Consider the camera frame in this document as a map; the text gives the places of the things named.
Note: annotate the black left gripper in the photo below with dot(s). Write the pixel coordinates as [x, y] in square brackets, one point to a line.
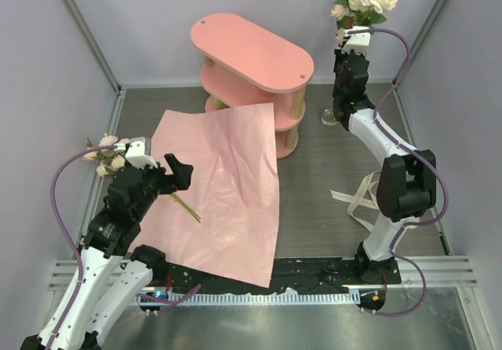
[180, 179]

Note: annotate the cream ribbon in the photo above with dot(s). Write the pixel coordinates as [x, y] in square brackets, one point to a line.
[364, 196]

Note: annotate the pink three-tier shelf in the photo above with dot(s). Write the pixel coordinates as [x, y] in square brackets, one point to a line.
[247, 64]

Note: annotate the clear glass vase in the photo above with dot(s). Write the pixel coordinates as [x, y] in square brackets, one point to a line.
[328, 118]

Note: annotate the small pale spray roses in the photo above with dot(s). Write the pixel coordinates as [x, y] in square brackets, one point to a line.
[127, 195]

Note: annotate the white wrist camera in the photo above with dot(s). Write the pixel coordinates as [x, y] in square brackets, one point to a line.
[356, 40]
[137, 152]

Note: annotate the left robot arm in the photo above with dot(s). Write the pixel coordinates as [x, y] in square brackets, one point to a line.
[88, 309]

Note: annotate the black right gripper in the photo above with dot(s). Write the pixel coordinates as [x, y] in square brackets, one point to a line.
[339, 56]

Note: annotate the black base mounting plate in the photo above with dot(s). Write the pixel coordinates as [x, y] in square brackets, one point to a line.
[311, 275]

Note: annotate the pink wrapping paper sheet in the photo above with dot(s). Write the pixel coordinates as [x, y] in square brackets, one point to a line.
[227, 222]

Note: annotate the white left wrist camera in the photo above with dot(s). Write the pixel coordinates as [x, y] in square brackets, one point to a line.
[137, 152]

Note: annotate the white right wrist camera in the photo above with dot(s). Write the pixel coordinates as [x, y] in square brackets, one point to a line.
[356, 40]

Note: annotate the small peach spray roses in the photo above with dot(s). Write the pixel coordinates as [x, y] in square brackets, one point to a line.
[340, 14]

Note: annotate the white slotted cable duct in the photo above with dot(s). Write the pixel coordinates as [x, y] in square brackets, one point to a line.
[290, 297]

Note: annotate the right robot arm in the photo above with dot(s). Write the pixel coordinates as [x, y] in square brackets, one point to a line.
[407, 186]

